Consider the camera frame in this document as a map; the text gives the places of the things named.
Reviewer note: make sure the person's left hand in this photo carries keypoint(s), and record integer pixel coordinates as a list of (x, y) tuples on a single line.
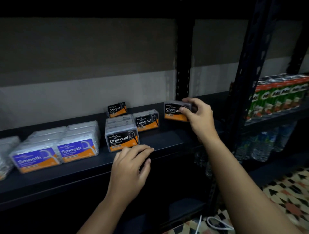
[(125, 176)]

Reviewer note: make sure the person's right hand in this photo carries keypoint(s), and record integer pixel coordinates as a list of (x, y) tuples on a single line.
[(202, 123)]

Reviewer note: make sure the black label dental floss box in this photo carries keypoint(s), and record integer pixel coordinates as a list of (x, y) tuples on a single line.
[(172, 112), (117, 109), (144, 121)]

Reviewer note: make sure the dark metal shelf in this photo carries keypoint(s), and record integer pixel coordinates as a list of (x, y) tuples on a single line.
[(72, 178)]

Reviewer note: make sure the group of floss boxes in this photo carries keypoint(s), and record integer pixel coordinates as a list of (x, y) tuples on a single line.
[(36, 159)]

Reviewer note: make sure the person's right forearm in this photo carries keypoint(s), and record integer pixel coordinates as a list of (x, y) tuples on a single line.
[(241, 192)]

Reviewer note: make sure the pack of clear plastic bottles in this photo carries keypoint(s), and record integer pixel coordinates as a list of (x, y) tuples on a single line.
[(263, 144)]

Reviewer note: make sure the row of green drink cans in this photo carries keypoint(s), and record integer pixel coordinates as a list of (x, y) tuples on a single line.
[(277, 96)]

